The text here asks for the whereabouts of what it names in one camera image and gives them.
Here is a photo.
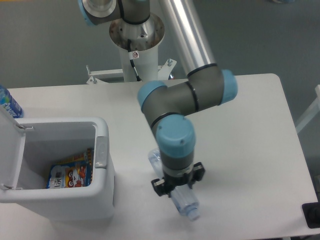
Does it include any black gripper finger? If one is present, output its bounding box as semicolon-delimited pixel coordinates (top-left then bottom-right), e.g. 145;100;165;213
151;178;171;197
187;162;206;189

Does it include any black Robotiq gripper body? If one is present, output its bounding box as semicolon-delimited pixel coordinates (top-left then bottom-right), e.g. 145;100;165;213
162;165;195;194

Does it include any crushed clear plastic bottle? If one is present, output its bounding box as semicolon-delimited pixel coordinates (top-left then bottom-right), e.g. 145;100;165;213
148;148;200;221

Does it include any blue cartoon snack bag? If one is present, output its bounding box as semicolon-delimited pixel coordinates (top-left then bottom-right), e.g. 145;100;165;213
45;161;92;189

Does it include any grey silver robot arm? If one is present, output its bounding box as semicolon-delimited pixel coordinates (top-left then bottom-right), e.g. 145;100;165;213
78;0;238;196

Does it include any white plastic trash can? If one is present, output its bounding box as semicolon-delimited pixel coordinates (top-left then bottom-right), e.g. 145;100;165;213
0;108;115;221

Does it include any black device at table edge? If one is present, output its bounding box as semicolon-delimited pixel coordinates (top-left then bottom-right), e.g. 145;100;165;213
302;202;320;229

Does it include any blue labelled water bottle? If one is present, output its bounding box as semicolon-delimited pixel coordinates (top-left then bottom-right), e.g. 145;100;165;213
0;85;24;119

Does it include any white pedestal base bracket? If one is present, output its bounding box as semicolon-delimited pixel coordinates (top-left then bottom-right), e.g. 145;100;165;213
86;58;177;85

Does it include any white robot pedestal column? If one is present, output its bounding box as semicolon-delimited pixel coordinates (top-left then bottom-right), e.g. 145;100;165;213
119;46;158;82

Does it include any white frame at right edge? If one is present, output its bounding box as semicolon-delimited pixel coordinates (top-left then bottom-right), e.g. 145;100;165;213
295;84;320;134

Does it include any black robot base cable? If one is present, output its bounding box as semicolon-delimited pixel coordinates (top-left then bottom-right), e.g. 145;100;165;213
126;38;143;82

